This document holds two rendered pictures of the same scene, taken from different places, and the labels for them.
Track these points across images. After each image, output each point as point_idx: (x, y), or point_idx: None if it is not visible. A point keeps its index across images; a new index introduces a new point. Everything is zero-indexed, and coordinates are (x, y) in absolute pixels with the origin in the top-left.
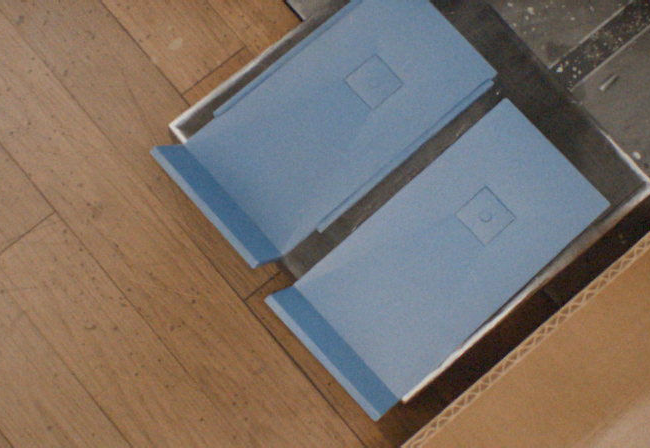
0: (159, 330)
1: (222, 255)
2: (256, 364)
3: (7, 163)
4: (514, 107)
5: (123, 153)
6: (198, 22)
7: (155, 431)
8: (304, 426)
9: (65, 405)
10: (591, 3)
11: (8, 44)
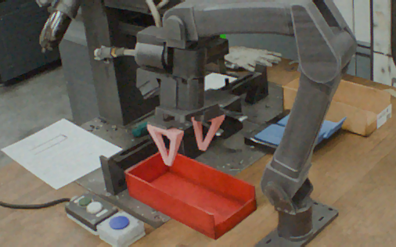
0: (340, 158)
1: (321, 154)
2: (340, 147)
3: (314, 181)
4: (279, 121)
5: None
6: None
7: (359, 155)
8: (349, 141)
9: (360, 165)
10: (249, 125)
11: None
